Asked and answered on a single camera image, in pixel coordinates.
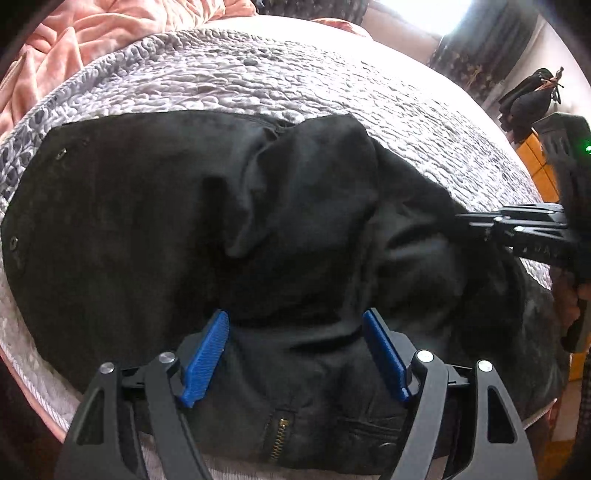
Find pink plush comforter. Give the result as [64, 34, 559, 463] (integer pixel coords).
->
[0, 0, 259, 139]

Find black pants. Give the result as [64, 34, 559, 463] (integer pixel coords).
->
[2, 113, 571, 476]

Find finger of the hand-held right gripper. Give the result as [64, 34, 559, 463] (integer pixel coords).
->
[492, 227, 578, 268]
[455, 203, 568, 232]

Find orange wooden cabinet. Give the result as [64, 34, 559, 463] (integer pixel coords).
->
[516, 131, 561, 204]

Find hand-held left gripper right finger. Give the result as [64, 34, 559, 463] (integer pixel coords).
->
[361, 308, 539, 480]

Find pink bed sheet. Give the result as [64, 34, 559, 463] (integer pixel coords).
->
[256, 11, 439, 54]

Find black bag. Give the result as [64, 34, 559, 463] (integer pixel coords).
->
[498, 68, 565, 144]

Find person's right hand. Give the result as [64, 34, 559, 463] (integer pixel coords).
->
[553, 271, 591, 343]

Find grey quilted bedspread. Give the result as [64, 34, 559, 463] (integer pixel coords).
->
[0, 28, 573, 480]

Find dark patterned curtain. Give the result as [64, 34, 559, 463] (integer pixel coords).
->
[256, 0, 370, 21]
[429, 0, 540, 100]

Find bright window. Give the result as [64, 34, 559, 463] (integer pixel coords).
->
[374, 0, 474, 35]

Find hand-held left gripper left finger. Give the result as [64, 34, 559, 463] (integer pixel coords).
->
[55, 310, 230, 480]

